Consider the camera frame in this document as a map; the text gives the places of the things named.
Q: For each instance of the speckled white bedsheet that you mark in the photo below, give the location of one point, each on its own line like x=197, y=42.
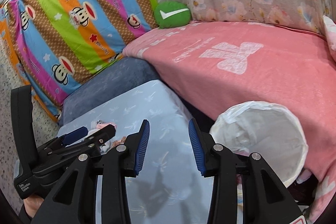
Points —
x=44, y=129

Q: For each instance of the colourful monkey print pillow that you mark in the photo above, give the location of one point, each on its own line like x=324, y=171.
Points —
x=58, y=45

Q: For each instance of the person's left hand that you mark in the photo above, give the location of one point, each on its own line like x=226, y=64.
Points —
x=32, y=205

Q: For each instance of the green check mark cushion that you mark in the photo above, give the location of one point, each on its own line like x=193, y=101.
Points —
x=172, y=14

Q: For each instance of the light blue palm print sheet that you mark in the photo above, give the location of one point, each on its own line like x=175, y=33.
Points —
x=169, y=188

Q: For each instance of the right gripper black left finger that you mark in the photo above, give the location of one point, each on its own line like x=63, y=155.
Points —
x=73, y=198

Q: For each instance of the dark blue velvet cushion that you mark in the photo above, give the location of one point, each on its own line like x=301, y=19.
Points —
x=122, y=76

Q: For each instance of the white lined trash bin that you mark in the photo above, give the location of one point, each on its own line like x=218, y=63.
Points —
x=269, y=129

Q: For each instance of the small pink pillow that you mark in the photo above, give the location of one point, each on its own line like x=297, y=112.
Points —
x=330, y=33

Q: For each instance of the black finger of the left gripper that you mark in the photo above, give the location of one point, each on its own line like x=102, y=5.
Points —
x=72, y=137

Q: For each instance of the pink cloth piece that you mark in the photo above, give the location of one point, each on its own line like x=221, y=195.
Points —
x=97, y=125

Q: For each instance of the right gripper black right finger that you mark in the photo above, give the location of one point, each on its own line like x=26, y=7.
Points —
x=265, y=197

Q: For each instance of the pink blanket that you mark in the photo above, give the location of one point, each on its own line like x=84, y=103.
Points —
x=216, y=65

